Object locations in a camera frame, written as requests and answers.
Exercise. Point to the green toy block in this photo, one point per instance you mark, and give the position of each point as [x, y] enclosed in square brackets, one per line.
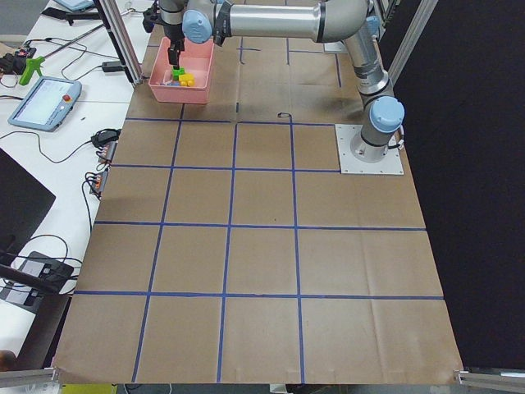
[177, 72]

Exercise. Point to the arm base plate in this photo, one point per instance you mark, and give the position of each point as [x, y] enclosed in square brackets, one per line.
[356, 157]

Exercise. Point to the black power adapter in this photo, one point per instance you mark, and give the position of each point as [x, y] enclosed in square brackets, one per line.
[113, 66]

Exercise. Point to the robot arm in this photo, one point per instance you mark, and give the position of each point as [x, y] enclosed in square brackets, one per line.
[325, 22]

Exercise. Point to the aluminium frame post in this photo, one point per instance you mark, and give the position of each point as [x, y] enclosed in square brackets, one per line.
[116, 29]

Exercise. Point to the green handled reacher tool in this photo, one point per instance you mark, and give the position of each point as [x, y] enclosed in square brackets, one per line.
[32, 65]

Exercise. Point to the yellow toy block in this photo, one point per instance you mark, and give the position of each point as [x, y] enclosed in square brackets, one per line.
[186, 80]

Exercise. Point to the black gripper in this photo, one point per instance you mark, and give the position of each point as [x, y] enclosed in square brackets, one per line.
[176, 34]

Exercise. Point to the teach pendant tablet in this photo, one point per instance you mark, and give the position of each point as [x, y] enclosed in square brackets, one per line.
[47, 104]

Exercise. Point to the pink plastic box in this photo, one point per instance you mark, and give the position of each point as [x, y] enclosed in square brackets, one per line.
[197, 60]

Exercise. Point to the black camera tripod stand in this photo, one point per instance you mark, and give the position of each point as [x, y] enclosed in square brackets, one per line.
[47, 274]

